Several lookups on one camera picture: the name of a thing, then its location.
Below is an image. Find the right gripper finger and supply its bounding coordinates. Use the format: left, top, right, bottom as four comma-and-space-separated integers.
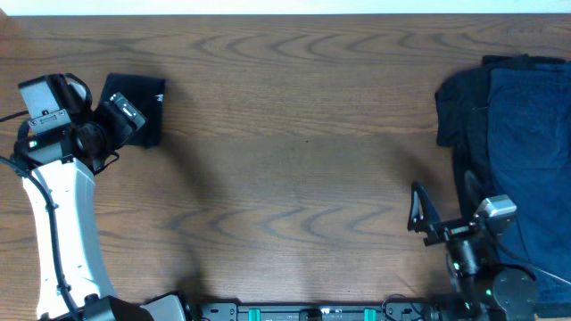
464, 170, 483, 210
407, 181, 441, 233

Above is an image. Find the dark teal t-shirt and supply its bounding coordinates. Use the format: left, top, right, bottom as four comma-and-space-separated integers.
100, 73, 166, 148

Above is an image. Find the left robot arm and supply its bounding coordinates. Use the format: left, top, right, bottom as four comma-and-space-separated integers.
10, 89, 187, 320

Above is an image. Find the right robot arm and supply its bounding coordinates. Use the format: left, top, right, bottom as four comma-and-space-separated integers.
407, 182, 538, 320

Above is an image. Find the black garment in pile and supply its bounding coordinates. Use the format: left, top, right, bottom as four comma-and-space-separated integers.
434, 54, 565, 217

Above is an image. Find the blue garment in pile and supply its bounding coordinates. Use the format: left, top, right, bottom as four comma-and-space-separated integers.
487, 63, 570, 316

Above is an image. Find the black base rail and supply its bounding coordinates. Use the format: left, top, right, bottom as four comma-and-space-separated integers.
146, 292, 447, 321

